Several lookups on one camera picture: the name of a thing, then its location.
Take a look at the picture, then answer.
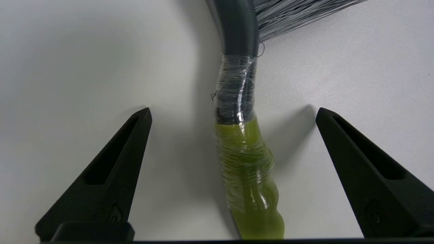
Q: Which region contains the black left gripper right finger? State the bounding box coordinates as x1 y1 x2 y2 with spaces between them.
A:
316 107 434 238

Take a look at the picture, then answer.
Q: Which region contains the grey brush with green handle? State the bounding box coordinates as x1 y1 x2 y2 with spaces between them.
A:
205 0 368 240

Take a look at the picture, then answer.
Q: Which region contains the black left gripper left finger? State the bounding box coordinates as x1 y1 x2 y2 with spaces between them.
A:
35 107 153 242

